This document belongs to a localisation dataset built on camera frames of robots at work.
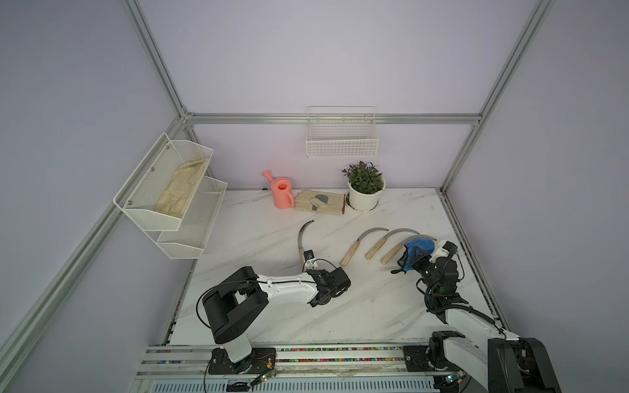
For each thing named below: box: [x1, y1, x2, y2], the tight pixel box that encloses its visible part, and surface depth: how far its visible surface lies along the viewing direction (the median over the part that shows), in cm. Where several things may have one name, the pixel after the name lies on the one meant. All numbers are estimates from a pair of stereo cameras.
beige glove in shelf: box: [153, 158, 209, 219], surface depth 80 cm
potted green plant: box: [341, 160, 386, 213], surface depth 104 cm
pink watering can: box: [262, 170, 295, 210], surface depth 110 cm
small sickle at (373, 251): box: [365, 228, 421, 260], surface depth 103 cm
